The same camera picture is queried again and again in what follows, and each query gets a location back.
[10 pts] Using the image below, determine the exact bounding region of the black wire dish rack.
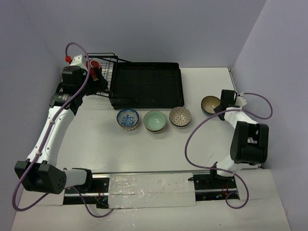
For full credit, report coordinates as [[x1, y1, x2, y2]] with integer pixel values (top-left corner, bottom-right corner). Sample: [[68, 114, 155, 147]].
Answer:
[[88, 52, 130, 98]]

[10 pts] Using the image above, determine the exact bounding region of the celadon green bowl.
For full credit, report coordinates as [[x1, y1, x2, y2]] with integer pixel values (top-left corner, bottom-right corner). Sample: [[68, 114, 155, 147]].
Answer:
[[143, 110, 167, 132]]

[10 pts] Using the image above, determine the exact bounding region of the white taped cover sheet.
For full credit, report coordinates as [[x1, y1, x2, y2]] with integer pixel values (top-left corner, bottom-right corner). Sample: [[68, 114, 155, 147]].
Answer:
[[108, 173, 196, 209]]

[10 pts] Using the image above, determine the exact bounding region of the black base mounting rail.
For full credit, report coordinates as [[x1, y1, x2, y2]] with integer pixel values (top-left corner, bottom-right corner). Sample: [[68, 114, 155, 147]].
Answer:
[[63, 172, 239, 209]]

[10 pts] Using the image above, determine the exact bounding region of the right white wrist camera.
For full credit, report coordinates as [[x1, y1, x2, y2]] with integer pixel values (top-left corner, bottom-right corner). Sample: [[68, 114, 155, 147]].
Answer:
[[235, 95, 247, 108]]

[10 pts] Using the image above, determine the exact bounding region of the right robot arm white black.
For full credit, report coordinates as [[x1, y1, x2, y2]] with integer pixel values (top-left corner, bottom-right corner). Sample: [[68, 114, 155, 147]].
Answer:
[[209, 90, 273, 188]]

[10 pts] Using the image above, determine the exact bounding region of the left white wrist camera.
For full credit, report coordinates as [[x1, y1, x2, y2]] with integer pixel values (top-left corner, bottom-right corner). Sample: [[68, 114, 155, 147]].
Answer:
[[65, 55, 88, 71]]

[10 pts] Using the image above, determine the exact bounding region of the black plastic drain tray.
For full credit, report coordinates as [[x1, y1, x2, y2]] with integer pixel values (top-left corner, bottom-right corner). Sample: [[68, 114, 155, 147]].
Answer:
[[109, 62, 184, 110]]

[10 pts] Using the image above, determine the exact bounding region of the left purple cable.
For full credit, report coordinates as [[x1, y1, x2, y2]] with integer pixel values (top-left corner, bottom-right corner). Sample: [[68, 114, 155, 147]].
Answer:
[[12, 42, 115, 218]]

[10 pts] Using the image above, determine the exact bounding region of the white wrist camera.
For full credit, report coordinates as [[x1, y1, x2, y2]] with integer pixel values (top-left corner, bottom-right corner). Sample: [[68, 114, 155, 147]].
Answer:
[[65, 55, 88, 71], [235, 95, 247, 108]]

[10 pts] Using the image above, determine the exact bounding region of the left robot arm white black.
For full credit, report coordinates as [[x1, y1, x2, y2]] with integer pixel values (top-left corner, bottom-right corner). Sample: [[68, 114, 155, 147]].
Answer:
[[14, 65, 108, 194]]

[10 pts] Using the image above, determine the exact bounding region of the brown patterned white bowl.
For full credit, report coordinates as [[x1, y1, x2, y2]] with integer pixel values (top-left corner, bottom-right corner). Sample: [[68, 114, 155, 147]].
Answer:
[[169, 107, 192, 128]]

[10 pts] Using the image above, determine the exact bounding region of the blue floral white bowl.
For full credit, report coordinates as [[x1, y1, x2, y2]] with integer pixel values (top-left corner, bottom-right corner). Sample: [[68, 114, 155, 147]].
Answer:
[[116, 108, 140, 131]]

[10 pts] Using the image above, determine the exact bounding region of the red bowl white inside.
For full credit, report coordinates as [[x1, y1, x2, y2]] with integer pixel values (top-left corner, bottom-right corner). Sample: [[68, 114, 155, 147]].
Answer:
[[89, 60, 102, 81]]

